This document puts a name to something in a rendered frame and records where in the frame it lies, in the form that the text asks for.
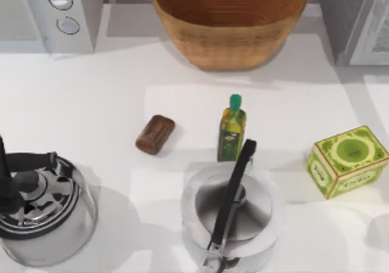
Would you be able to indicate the green oil bottle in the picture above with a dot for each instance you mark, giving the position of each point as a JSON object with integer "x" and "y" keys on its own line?
{"x": 231, "y": 133}

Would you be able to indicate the brown wooden block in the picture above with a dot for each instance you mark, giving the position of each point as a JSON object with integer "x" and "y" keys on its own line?
{"x": 155, "y": 135}

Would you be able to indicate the wooden bowl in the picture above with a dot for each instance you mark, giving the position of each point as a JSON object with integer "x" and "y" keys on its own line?
{"x": 228, "y": 36}

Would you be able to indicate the green and yellow box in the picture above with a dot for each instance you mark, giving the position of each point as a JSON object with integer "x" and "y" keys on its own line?
{"x": 346, "y": 162}

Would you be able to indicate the small microwave knob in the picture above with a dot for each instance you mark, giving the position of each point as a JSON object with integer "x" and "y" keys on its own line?
{"x": 68, "y": 25}

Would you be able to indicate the large microwave knob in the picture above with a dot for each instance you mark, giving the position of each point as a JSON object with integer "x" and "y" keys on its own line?
{"x": 60, "y": 0}

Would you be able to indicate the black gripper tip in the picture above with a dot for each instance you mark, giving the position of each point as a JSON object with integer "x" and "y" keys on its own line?
{"x": 3, "y": 163}

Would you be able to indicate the pale microwave oven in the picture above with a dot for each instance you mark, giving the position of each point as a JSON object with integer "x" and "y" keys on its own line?
{"x": 33, "y": 17}

